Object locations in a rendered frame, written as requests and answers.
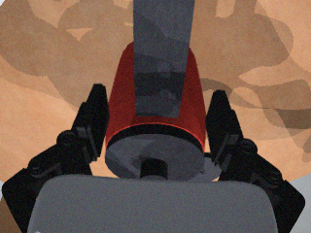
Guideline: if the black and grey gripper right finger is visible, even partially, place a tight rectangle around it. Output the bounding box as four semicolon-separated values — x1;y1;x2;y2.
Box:
205;89;305;233

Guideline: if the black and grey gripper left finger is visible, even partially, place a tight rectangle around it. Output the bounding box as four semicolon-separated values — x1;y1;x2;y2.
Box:
1;83;110;233

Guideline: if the dark grey round base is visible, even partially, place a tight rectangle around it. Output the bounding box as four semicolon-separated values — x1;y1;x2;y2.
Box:
190;152;222;182

